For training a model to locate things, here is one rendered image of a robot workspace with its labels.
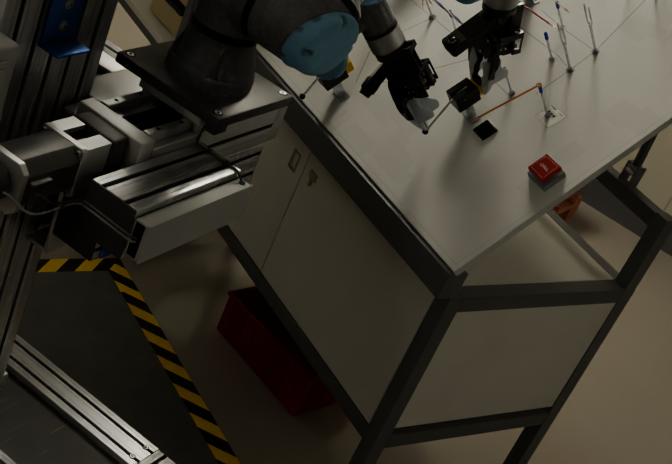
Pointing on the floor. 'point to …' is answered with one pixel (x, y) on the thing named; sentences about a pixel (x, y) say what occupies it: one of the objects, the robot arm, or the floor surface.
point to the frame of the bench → (428, 339)
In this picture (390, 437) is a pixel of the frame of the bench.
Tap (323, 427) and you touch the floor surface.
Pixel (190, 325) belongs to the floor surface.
